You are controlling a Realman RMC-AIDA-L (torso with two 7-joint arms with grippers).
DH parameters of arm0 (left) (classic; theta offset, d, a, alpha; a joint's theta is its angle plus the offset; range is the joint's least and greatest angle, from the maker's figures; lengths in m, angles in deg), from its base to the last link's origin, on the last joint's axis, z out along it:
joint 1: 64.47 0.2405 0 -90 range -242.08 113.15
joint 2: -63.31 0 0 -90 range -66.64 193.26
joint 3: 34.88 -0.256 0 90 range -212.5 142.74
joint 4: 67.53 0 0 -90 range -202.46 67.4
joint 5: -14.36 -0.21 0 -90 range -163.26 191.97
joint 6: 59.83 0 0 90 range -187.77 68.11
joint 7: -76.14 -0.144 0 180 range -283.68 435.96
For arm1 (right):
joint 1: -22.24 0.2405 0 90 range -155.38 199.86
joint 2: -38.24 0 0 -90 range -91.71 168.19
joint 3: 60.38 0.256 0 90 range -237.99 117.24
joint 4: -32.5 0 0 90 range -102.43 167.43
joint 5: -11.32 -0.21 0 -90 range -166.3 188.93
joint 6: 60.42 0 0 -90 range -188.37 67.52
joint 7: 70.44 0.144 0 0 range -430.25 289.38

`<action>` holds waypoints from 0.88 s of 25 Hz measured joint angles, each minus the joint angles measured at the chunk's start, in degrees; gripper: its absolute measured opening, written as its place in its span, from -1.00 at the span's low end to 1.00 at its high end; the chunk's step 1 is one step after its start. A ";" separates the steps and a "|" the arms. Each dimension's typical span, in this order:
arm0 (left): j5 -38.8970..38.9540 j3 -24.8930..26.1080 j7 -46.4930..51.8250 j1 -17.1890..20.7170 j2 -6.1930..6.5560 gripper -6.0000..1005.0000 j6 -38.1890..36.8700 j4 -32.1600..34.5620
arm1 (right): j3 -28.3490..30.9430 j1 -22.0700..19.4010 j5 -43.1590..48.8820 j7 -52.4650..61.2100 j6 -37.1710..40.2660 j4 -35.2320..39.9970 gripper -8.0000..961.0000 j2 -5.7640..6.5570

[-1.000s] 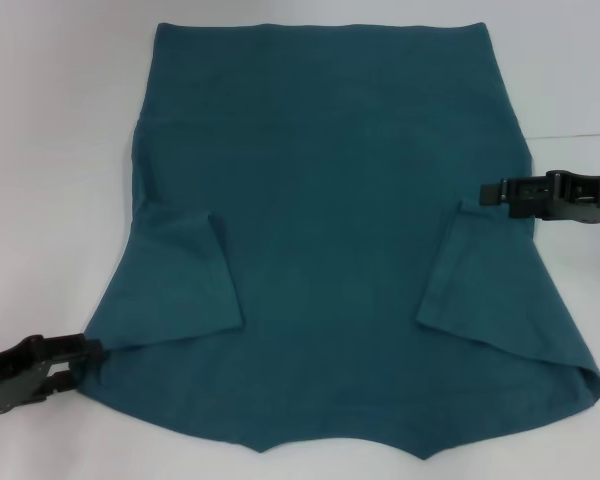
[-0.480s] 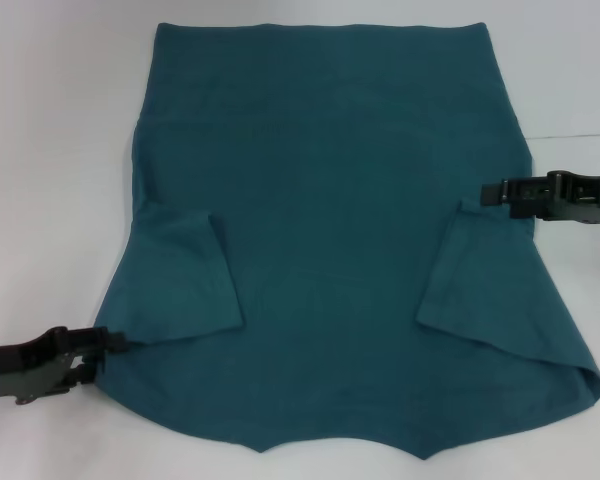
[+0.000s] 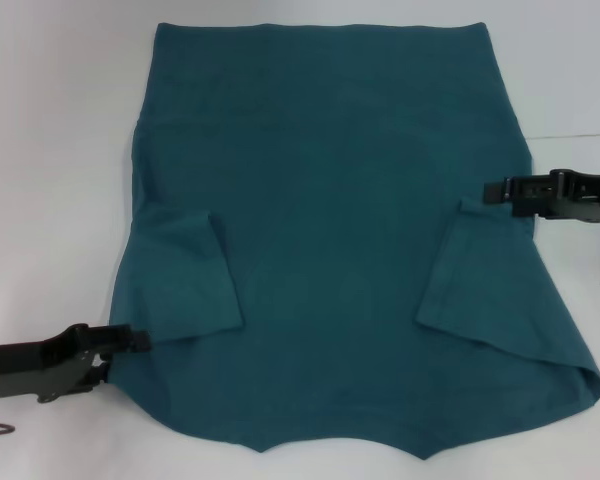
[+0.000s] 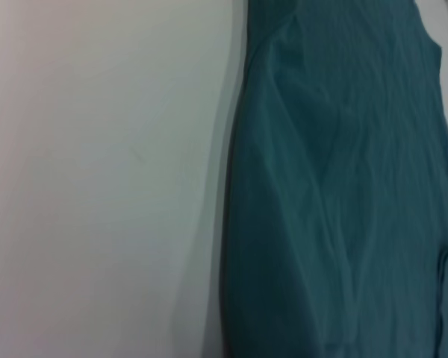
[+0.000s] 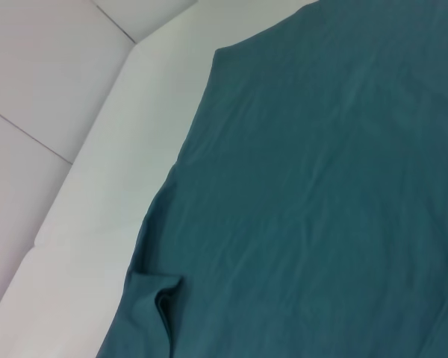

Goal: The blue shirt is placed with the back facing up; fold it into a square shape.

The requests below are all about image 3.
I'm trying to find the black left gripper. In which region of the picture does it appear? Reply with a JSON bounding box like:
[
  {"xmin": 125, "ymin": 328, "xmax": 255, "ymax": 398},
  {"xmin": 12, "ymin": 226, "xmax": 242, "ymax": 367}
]
[{"xmin": 0, "ymin": 323, "xmax": 154, "ymax": 404}]

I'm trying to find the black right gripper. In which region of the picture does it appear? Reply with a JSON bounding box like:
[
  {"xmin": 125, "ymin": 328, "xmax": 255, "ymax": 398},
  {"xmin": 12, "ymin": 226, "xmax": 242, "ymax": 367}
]
[{"xmin": 483, "ymin": 169, "xmax": 600, "ymax": 224}]

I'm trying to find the teal blue shirt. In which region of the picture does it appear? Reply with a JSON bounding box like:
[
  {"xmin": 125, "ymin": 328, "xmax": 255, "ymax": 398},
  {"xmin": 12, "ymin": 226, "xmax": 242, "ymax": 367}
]
[{"xmin": 107, "ymin": 20, "xmax": 600, "ymax": 460}]

